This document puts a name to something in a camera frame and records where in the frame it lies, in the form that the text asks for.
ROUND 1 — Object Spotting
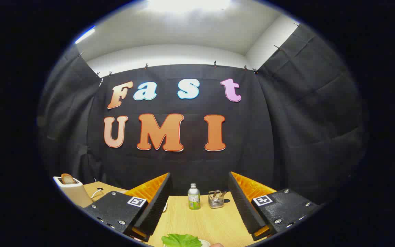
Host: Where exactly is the green lettuce leaf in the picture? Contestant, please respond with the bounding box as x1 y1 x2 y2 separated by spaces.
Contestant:
161 234 203 247

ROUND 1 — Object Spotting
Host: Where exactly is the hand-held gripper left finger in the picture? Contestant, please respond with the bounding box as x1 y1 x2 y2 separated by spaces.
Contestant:
83 173 173 243

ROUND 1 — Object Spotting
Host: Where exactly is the black backdrop cloth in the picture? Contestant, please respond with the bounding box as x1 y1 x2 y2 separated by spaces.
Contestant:
36 24 369 206

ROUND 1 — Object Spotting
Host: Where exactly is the silver bottle with green label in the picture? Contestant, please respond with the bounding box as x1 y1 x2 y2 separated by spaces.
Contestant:
188 183 201 210

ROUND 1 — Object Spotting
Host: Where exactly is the metal wire utensil basket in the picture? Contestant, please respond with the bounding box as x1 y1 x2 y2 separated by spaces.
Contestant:
208 190 225 209

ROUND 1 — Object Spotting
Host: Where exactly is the white oval dish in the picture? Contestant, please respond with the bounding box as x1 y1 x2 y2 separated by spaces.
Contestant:
163 239 212 247

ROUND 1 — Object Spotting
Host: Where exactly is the ceiling light strip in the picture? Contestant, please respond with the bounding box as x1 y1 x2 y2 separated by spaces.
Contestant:
75 26 95 44

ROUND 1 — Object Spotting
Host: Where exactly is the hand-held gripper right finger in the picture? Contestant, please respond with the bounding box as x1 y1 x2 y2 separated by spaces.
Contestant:
228 172 323 241

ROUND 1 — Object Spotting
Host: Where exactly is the white toaster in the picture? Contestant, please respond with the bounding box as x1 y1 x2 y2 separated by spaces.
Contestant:
53 175 93 208

